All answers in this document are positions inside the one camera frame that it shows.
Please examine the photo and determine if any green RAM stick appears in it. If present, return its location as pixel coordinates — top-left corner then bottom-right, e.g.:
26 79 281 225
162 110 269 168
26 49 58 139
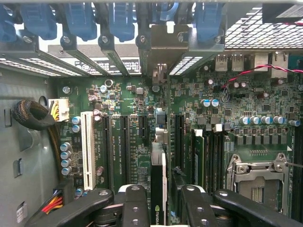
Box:
191 129 205 190

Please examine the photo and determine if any black RAM slot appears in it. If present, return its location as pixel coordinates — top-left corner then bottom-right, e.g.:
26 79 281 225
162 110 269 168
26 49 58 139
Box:
205 132 214 190
214 129 224 190

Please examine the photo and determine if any long black expansion slot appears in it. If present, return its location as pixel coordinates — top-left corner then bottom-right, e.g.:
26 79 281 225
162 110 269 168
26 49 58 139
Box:
119 115 131 187
101 114 113 190
174 113 186 171

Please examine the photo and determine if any metal CPU socket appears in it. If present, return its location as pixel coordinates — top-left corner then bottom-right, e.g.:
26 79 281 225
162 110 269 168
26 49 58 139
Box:
226 153 289 213

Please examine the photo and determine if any white PCI expansion slot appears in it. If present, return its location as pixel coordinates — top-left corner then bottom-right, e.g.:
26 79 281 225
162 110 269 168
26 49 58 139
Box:
80 111 97 191

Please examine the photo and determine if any short black expansion slot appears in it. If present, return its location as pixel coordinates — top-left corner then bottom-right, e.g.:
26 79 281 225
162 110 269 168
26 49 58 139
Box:
138 115 148 138

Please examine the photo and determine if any metal socket locking lever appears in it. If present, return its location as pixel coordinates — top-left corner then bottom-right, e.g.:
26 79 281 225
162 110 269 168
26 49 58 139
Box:
283 162 303 169

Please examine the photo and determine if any green motherboard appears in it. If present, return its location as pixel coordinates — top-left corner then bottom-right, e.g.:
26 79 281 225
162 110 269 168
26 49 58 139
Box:
55 53 303 227

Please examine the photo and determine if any white power connector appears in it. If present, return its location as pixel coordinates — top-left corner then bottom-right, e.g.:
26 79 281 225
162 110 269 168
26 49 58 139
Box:
48 98 70 122

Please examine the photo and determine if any open black PC case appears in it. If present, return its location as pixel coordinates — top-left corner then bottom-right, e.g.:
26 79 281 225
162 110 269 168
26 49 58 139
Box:
0 0 303 227

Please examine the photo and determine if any metal slot cover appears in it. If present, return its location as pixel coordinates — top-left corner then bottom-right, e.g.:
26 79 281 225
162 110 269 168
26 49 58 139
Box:
98 35 131 76
60 35 109 77
22 35 83 78

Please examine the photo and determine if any blue slot retention clip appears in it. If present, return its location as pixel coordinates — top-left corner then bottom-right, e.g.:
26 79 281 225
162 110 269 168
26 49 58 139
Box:
62 2 98 41
151 2 179 24
195 2 224 44
107 2 135 42
0 4 17 42
20 3 57 40

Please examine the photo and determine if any black case fan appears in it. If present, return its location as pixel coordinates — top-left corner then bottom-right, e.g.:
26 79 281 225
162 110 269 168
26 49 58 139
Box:
262 2 303 24

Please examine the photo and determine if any red yellow wire bundle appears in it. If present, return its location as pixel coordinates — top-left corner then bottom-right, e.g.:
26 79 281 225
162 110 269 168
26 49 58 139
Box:
41 189 64 215

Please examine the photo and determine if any black sleeved power cable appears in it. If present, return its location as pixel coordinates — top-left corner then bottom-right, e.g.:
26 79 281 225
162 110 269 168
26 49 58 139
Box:
12 99 63 180

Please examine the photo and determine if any red black twisted wire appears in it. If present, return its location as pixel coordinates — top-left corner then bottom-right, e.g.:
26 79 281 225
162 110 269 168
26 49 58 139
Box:
221 64 303 89

